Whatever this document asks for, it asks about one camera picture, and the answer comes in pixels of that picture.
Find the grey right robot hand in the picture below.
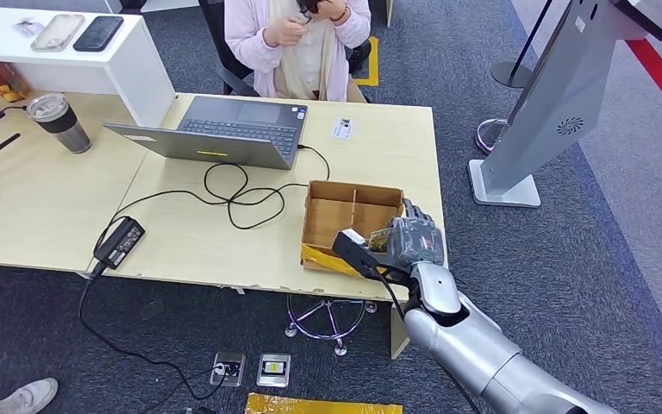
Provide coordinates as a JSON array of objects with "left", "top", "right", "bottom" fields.
[{"left": 384, "top": 198, "right": 447, "bottom": 270}]

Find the room key card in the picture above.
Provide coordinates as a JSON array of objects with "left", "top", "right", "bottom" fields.
[{"left": 367, "top": 227, "right": 396, "bottom": 255}]

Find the white ID card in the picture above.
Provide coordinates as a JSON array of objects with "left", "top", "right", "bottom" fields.
[{"left": 330, "top": 116, "right": 353, "bottom": 141}]

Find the person's left hand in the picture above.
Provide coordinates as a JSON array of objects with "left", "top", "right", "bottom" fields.
[{"left": 308, "top": 0, "right": 348, "bottom": 22}]

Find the person's hand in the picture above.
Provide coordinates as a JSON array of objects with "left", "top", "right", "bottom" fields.
[
  {"left": 308, "top": 0, "right": 348, "bottom": 22},
  {"left": 263, "top": 16, "right": 309, "bottom": 48}
]

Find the person's right hand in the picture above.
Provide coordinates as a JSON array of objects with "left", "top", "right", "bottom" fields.
[{"left": 263, "top": 16, "right": 309, "bottom": 48}]

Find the person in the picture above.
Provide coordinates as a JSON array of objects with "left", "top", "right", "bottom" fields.
[{"left": 223, "top": 0, "right": 372, "bottom": 104}]

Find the light wood desk leg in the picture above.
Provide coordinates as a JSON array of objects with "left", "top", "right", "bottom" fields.
[{"left": 390, "top": 303, "right": 412, "bottom": 361}]

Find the chrome round stanchion base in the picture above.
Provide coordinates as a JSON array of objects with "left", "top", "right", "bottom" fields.
[{"left": 475, "top": 118, "right": 509, "bottom": 155}]

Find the chrome stool base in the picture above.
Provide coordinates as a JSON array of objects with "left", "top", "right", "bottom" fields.
[{"left": 284, "top": 292, "right": 378, "bottom": 358}]

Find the steel floor socket yellow label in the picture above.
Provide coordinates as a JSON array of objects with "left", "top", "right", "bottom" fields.
[{"left": 256, "top": 353, "right": 292, "bottom": 390}]

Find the yellow floor tape square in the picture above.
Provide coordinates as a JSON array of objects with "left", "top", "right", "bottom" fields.
[{"left": 245, "top": 392, "right": 403, "bottom": 414}]

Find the silver kiosk stand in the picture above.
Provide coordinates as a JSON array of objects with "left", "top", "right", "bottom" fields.
[{"left": 467, "top": 0, "right": 662, "bottom": 210}]

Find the grey laptop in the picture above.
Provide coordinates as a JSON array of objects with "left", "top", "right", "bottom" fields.
[{"left": 103, "top": 95, "right": 309, "bottom": 172}]

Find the steel floor socket plate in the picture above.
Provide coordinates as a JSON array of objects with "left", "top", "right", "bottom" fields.
[{"left": 209, "top": 351, "right": 247, "bottom": 388}]

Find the black office chair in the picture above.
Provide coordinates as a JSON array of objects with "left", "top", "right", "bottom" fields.
[{"left": 199, "top": 0, "right": 373, "bottom": 97}]

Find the black laptop power adapter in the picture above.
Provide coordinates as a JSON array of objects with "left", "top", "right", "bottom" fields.
[{"left": 92, "top": 216, "right": 147, "bottom": 271}]

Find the white desk riser shelf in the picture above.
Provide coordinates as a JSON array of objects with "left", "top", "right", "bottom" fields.
[{"left": 0, "top": 5, "right": 177, "bottom": 128}]

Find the steel tumbler with lid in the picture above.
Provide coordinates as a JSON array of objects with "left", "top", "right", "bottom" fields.
[{"left": 25, "top": 92, "right": 92, "bottom": 154}]

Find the black smartphone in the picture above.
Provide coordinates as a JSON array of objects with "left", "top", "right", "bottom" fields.
[{"left": 72, "top": 15, "right": 125, "bottom": 53}]

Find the clear phone case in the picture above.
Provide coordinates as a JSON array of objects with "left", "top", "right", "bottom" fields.
[{"left": 29, "top": 13, "right": 86, "bottom": 53}]

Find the white sneaker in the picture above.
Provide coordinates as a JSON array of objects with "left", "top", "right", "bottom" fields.
[{"left": 0, "top": 378, "right": 59, "bottom": 414}]

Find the small clear wrapper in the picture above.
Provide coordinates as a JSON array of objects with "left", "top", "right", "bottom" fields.
[{"left": 13, "top": 16, "right": 43, "bottom": 39}]

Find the orange snack bag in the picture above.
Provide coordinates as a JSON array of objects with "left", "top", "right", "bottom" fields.
[{"left": 0, "top": 60, "right": 31, "bottom": 103}]

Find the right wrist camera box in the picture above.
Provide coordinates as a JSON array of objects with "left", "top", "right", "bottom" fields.
[{"left": 332, "top": 228, "right": 412, "bottom": 287}]

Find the black stanchion post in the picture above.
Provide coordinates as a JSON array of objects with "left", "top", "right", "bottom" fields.
[{"left": 490, "top": 0, "right": 556, "bottom": 91}]

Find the black laptop charger cable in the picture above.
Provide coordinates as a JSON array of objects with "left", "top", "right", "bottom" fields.
[{"left": 93, "top": 145, "right": 332, "bottom": 253}]

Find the black mains cable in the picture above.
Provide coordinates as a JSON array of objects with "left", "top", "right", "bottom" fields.
[{"left": 78, "top": 260, "right": 229, "bottom": 404}]

